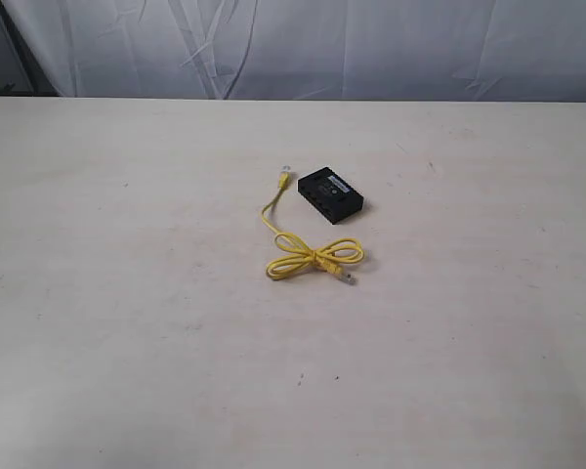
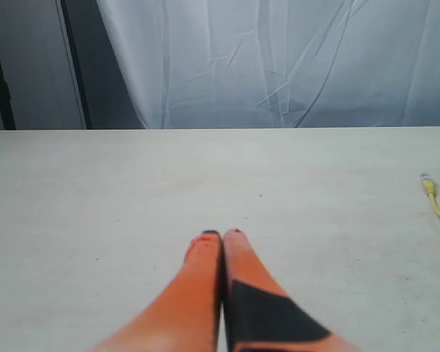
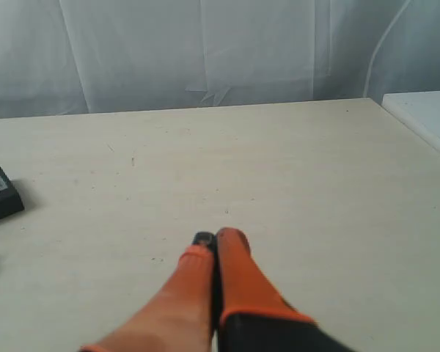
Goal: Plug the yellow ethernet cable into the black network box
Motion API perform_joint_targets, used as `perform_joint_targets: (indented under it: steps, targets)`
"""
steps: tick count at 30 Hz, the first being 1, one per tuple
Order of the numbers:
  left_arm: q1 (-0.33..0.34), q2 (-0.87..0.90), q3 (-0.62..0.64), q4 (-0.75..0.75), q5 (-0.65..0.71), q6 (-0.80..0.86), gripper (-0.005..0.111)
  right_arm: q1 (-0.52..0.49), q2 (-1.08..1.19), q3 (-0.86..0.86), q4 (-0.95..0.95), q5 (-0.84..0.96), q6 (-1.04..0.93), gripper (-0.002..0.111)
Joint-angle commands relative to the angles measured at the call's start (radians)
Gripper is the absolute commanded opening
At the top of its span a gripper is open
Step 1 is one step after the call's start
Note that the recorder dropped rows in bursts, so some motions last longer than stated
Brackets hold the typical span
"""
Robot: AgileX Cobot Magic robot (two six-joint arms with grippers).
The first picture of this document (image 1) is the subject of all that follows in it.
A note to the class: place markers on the black network switch box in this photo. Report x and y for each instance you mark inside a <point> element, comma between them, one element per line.
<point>333,197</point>

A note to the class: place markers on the white backdrop curtain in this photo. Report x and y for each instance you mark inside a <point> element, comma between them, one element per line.
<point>296,50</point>

